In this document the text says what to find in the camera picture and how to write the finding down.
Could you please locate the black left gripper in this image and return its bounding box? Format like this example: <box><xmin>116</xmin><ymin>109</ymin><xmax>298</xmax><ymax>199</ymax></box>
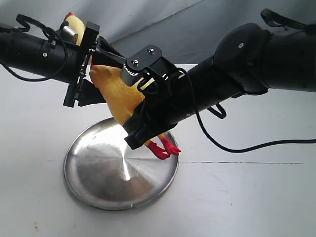
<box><xmin>63</xmin><ymin>21</ymin><xmax>126</xmax><ymax>107</ymax></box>

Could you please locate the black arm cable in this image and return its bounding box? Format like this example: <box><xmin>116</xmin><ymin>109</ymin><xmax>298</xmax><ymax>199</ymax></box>
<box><xmin>138</xmin><ymin>7</ymin><xmax>316</xmax><ymax>154</ymax></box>
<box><xmin>0</xmin><ymin>14</ymin><xmax>69</xmax><ymax>82</ymax></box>

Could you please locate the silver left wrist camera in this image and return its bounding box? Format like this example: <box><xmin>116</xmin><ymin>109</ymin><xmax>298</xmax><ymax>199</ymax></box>
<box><xmin>60</xmin><ymin>21</ymin><xmax>78</xmax><ymax>44</ymax></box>

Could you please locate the yellow rubber chicken toy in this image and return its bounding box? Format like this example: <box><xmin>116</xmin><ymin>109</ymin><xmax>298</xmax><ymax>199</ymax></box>
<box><xmin>64</xmin><ymin>12</ymin><xmax>181</xmax><ymax>160</ymax></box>

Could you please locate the round stainless steel plate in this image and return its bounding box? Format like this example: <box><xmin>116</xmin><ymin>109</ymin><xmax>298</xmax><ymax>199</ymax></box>
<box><xmin>63</xmin><ymin>118</ymin><xmax>180</xmax><ymax>211</ymax></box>

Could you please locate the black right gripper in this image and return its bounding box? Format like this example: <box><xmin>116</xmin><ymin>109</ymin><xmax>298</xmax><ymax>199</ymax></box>
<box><xmin>122</xmin><ymin>74</ymin><xmax>198</xmax><ymax>150</ymax></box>

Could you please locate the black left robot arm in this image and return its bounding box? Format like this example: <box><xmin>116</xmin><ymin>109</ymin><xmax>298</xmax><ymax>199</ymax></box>
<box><xmin>0</xmin><ymin>16</ymin><xmax>126</xmax><ymax>107</ymax></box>

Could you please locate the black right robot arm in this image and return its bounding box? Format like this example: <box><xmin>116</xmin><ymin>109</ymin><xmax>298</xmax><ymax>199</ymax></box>
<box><xmin>121</xmin><ymin>23</ymin><xmax>316</xmax><ymax>149</ymax></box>

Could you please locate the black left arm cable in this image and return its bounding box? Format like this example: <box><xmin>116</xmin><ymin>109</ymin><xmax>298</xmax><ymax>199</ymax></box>
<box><xmin>0</xmin><ymin>14</ymin><xmax>69</xmax><ymax>82</ymax></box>

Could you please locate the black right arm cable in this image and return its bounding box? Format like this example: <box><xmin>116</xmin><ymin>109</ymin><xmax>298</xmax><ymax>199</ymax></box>
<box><xmin>138</xmin><ymin>7</ymin><xmax>316</xmax><ymax>154</ymax></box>

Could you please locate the grey backdrop cloth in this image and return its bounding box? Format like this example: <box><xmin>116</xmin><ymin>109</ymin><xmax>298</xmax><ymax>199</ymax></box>
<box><xmin>0</xmin><ymin>0</ymin><xmax>316</xmax><ymax>64</ymax></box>

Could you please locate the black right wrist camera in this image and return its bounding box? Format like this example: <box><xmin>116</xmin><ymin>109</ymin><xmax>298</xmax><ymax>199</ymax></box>
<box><xmin>120</xmin><ymin>44</ymin><xmax>177</xmax><ymax>86</ymax></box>

